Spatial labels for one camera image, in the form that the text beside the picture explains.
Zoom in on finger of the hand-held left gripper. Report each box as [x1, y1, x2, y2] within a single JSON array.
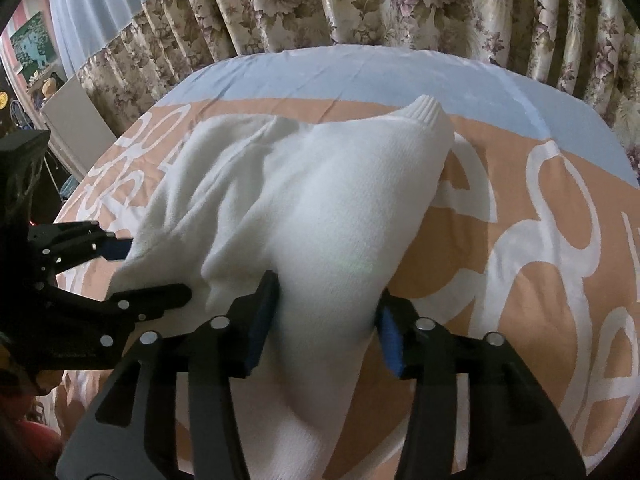
[[27, 220, 134, 287], [39, 282, 194, 369]]

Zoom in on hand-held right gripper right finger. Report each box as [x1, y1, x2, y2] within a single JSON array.
[[375, 290, 587, 480]]

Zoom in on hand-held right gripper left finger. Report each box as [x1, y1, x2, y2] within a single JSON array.
[[57, 270, 281, 480]]

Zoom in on white knit sweater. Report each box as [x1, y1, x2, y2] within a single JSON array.
[[110, 94, 455, 480]]

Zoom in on white board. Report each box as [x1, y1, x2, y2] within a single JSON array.
[[40, 75, 119, 181]]

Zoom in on orange and blue printed blanket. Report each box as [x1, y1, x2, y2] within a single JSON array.
[[50, 45, 640, 480]]

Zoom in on red cloth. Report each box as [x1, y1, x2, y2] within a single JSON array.
[[0, 410, 66, 467]]

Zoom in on light blue sheer curtain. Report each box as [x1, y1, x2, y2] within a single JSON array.
[[47, 0, 191, 76]]

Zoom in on floral curtain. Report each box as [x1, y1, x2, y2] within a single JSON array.
[[75, 0, 640, 181]]

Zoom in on green wall poster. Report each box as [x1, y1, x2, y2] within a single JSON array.
[[7, 10, 58, 81]]

